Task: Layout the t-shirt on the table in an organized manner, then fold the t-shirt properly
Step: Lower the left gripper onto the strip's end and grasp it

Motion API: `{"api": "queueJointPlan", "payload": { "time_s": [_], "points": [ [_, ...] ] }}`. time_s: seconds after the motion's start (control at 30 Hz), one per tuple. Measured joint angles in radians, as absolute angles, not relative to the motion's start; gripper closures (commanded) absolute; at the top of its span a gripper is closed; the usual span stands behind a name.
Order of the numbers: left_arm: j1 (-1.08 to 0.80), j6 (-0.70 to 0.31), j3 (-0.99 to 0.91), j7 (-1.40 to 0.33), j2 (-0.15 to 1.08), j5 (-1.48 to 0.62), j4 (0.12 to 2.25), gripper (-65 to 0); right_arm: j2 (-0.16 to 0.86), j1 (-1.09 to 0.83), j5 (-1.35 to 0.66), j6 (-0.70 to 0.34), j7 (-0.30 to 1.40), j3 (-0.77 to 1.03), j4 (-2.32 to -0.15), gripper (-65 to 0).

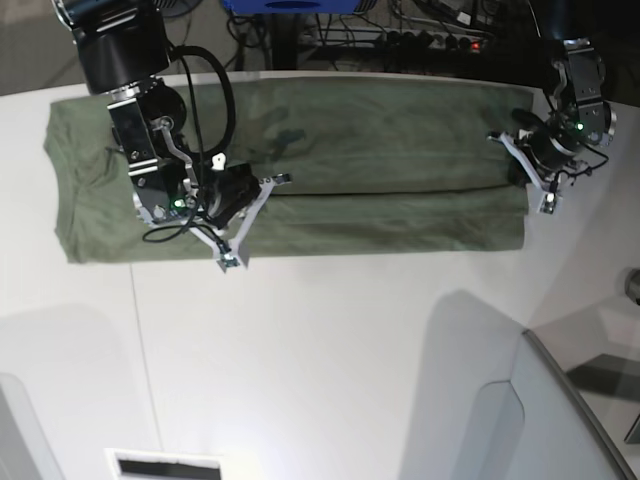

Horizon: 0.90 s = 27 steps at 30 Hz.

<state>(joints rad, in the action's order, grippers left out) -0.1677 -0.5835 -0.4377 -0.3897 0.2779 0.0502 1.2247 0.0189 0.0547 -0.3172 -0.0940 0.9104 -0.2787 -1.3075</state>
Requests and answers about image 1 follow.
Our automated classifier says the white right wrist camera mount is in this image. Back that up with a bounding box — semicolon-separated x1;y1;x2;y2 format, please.
189;175;290;272

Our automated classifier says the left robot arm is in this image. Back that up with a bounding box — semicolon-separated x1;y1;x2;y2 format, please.
501;1;617;198

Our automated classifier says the black power strip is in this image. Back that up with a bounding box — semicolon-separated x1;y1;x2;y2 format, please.
373;30;490;53

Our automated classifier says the green t-shirt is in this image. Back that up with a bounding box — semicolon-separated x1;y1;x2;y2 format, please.
44;77;533;264

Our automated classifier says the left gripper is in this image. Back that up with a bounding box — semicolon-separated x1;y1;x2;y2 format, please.
511;107;610;183

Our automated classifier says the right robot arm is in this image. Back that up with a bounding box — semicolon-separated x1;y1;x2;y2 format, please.
53;1;291;252

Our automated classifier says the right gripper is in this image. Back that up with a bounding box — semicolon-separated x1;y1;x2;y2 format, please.
196;163;292;231

